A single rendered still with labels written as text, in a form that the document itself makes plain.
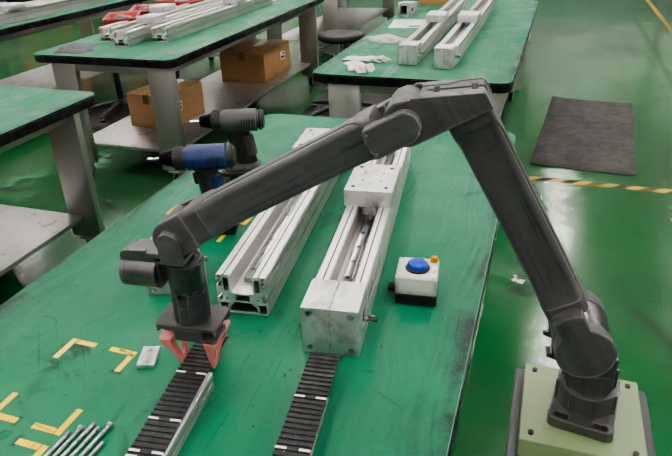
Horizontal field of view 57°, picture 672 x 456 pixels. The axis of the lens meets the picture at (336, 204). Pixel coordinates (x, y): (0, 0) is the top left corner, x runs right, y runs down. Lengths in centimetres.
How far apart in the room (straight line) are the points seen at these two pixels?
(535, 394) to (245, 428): 44
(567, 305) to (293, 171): 40
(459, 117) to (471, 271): 64
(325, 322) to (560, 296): 40
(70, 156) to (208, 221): 213
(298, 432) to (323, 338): 21
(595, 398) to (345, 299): 41
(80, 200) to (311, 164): 233
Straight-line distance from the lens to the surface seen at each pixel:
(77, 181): 302
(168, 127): 364
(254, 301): 119
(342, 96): 301
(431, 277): 119
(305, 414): 95
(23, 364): 123
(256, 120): 166
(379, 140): 73
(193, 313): 98
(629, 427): 100
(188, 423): 100
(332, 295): 107
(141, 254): 97
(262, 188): 83
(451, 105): 73
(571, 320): 85
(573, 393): 95
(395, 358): 109
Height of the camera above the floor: 148
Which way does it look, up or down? 26 degrees down
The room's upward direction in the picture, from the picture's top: 2 degrees counter-clockwise
